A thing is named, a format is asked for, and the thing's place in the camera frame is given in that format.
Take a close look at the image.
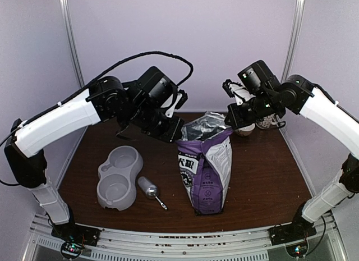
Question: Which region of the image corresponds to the purple puppy food bag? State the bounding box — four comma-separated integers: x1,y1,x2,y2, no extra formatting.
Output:
176,112,233,215

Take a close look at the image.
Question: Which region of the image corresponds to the metal food scoop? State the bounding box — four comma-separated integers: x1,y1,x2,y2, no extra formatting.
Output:
137,176,168,210

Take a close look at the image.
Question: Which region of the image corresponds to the grey double pet bowl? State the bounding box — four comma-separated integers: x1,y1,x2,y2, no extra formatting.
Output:
96,145,143,211

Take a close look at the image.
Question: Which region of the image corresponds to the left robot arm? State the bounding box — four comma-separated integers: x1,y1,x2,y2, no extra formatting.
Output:
4,66,188,241

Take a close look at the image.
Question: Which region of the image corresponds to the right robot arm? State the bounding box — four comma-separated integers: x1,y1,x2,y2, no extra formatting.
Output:
222,60,358,240

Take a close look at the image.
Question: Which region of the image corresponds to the white ceramic bowl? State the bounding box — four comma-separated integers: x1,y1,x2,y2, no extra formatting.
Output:
234,123,256,137

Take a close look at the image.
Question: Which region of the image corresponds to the patterned mug yellow inside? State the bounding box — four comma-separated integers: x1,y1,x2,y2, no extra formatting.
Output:
255,114,280,130

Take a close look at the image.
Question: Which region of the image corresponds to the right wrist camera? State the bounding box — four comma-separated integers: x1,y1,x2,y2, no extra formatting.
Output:
222,79,252,106

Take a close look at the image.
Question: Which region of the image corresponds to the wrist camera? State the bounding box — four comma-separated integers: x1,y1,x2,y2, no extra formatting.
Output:
162,90,188,118
222,79,252,106

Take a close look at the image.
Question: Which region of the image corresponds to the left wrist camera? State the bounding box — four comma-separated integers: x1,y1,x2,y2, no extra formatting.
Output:
162,90,188,118

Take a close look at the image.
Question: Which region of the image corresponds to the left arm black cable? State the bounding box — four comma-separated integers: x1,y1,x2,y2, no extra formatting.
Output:
0,49,195,186

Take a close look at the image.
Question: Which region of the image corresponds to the right aluminium corner post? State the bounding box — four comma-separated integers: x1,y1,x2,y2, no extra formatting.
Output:
281,0,305,83

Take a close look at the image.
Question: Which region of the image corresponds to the aluminium corner post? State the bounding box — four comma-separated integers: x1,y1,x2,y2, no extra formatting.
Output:
59,0,85,88
281,0,305,83

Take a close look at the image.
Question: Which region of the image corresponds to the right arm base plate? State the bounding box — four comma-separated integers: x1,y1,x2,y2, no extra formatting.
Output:
268,223,317,245

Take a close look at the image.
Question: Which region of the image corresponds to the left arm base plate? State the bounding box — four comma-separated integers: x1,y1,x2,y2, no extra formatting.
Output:
49,220,101,246

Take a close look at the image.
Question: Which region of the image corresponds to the aluminium front rail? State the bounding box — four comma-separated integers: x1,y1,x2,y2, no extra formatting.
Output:
25,213,346,261

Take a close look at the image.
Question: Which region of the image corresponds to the left aluminium corner post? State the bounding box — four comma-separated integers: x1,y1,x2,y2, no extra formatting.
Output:
59,0,85,88

